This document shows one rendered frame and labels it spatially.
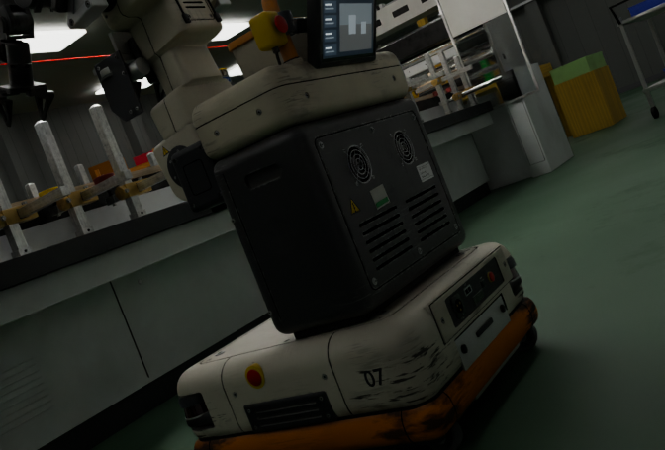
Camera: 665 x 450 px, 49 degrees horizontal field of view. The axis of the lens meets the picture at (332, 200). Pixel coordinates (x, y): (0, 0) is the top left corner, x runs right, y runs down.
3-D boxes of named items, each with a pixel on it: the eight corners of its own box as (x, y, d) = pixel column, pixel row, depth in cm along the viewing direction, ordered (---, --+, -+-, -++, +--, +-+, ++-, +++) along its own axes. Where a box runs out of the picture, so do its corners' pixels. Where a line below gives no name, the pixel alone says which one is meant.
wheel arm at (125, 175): (134, 179, 242) (130, 167, 242) (127, 181, 239) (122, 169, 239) (60, 216, 266) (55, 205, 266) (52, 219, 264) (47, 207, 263)
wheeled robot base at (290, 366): (547, 322, 183) (512, 229, 182) (449, 452, 130) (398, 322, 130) (338, 366, 221) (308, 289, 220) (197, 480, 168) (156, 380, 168)
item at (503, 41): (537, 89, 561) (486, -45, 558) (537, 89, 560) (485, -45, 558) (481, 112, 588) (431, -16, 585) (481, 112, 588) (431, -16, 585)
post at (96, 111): (148, 223, 273) (100, 103, 272) (142, 225, 271) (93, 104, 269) (142, 225, 275) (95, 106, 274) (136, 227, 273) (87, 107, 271)
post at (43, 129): (99, 247, 253) (47, 119, 252) (91, 250, 250) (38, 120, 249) (93, 250, 255) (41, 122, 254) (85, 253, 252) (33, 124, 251)
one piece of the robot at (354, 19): (386, 81, 175) (387, -18, 169) (305, 97, 146) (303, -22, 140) (345, 78, 181) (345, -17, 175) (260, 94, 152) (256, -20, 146)
